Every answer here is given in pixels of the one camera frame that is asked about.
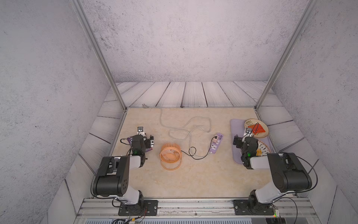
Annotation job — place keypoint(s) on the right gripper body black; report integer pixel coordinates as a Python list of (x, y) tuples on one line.
[(240, 144)]

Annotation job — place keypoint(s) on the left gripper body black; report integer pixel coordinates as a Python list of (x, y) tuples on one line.
[(146, 144)]

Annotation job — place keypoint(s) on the purple power strip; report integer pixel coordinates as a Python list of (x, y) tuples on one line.
[(214, 146)]

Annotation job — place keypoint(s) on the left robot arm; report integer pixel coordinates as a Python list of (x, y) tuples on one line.
[(111, 180)]

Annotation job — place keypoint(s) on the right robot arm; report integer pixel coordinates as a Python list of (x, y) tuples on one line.
[(287, 172)]

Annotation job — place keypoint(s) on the orange desk fan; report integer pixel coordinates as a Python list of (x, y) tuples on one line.
[(170, 156)]

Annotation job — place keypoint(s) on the purple snack bag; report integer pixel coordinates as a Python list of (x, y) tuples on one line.
[(130, 141)]

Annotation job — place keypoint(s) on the yellow bread piece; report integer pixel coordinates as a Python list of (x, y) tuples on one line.
[(258, 152)]

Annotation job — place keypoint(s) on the patterned plate with bread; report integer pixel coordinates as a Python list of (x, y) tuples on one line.
[(264, 148)]

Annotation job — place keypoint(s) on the plate with red food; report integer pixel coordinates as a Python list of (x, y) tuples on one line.
[(250, 122)]

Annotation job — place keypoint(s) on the red food piece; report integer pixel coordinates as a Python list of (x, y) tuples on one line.
[(257, 129)]

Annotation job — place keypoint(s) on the lavender tray mat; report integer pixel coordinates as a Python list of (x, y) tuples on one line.
[(238, 131)]

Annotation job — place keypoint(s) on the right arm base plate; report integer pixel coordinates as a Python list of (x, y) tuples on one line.
[(246, 207)]

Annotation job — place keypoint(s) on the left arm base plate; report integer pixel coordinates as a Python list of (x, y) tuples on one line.
[(142, 208)]

